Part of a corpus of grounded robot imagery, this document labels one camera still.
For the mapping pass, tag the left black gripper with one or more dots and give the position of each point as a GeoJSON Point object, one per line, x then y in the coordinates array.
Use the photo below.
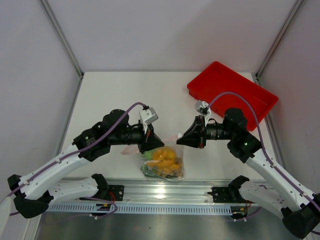
{"type": "Point", "coordinates": [152, 141]}

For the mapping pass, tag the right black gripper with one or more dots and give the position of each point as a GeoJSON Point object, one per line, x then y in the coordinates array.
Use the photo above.
{"type": "Point", "coordinates": [196, 135]}

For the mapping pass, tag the green vegetable toy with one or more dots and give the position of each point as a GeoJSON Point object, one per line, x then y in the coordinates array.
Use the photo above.
{"type": "Point", "coordinates": [148, 155]}

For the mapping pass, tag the yellow ginger toy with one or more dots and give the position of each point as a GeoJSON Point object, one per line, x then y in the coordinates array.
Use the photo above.
{"type": "Point", "coordinates": [165, 163]}

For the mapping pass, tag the clear pink zip top bag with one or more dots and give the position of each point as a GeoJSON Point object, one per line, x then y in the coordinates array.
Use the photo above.
{"type": "Point", "coordinates": [170, 142]}

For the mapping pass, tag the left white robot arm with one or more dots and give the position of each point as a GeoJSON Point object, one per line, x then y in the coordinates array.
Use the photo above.
{"type": "Point", "coordinates": [35, 192]}

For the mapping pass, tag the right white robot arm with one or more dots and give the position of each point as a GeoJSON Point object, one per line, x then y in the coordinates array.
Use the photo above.
{"type": "Point", "coordinates": [297, 206]}

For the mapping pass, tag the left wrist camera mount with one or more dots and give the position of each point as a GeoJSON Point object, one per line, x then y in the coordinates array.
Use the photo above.
{"type": "Point", "coordinates": [147, 116]}

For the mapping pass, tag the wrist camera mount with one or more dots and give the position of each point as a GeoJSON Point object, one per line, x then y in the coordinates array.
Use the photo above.
{"type": "Point", "coordinates": [147, 116]}
{"type": "Point", "coordinates": [203, 108]}

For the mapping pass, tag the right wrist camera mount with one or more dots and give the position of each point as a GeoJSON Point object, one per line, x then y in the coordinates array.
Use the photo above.
{"type": "Point", "coordinates": [203, 108]}

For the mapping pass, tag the aluminium frame rail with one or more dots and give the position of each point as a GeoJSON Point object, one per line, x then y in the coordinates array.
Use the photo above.
{"type": "Point", "coordinates": [147, 191]}

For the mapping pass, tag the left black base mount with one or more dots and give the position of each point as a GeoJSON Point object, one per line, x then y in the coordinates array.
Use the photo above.
{"type": "Point", "coordinates": [110, 191]}

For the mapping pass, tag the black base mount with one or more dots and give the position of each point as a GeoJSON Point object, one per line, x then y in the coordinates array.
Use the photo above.
{"type": "Point", "coordinates": [110, 191]}
{"type": "Point", "coordinates": [230, 193]}

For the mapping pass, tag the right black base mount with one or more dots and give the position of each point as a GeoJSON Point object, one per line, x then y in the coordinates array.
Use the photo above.
{"type": "Point", "coordinates": [230, 193]}

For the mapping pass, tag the white slotted cable duct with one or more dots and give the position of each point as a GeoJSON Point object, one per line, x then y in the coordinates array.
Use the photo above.
{"type": "Point", "coordinates": [133, 208]}

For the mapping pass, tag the right corner aluminium post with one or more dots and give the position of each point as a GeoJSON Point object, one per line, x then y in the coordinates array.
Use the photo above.
{"type": "Point", "coordinates": [285, 27]}

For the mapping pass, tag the corner aluminium post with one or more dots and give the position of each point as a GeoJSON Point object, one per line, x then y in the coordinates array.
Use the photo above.
{"type": "Point", "coordinates": [53, 21]}
{"type": "Point", "coordinates": [285, 27]}

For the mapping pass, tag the left corner aluminium post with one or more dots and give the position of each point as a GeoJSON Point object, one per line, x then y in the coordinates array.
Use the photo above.
{"type": "Point", "coordinates": [53, 21]}

